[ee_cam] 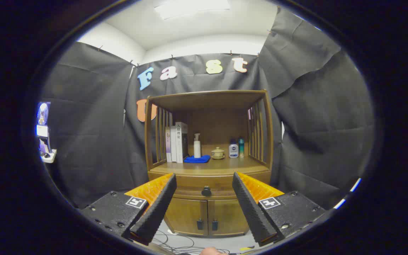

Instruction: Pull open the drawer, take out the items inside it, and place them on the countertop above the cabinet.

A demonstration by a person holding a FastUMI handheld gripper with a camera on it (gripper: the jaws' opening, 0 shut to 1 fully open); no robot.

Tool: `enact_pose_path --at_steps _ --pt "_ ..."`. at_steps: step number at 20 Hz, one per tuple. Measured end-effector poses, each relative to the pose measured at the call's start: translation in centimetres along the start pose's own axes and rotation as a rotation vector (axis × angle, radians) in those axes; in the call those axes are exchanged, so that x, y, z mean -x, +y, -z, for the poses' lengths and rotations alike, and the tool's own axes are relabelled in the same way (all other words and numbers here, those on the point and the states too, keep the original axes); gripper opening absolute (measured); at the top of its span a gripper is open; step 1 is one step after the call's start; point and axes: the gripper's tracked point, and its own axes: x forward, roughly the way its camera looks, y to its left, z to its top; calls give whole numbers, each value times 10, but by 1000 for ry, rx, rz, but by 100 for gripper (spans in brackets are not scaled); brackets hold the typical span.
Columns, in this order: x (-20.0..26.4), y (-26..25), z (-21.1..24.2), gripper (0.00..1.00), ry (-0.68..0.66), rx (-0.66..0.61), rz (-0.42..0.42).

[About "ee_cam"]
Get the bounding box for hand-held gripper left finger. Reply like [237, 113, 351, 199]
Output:
[80, 173, 177, 246]

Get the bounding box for wooden cabinet door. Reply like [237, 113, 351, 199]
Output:
[208, 199, 250, 236]
[165, 198, 209, 236]

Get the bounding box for lit display screen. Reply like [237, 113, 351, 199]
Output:
[36, 102, 51, 153]

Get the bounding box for ceiling light panel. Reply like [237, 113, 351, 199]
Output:
[154, 0, 231, 20]

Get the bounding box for wooden drawer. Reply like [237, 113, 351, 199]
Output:
[148, 172, 272, 199]

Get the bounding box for wooden countertop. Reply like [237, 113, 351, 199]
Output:
[150, 156, 270, 176]

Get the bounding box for wooden cabinet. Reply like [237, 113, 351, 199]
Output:
[144, 90, 274, 237]

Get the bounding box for black floor cables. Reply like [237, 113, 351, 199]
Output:
[153, 228, 233, 255]

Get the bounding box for pale purple book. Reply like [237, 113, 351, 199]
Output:
[165, 127, 172, 163]

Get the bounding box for white and black book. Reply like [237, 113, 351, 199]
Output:
[175, 122, 188, 163]

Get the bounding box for blue cloth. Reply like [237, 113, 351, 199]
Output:
[184, 155, 211, 164]

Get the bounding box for white wall shelf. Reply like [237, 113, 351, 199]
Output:
[40, 149, 57, 163]

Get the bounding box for thin white book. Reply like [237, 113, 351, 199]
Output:
[170, 125, 177, 163]

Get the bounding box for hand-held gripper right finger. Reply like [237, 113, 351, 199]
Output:
[232, 172, 327, 247]

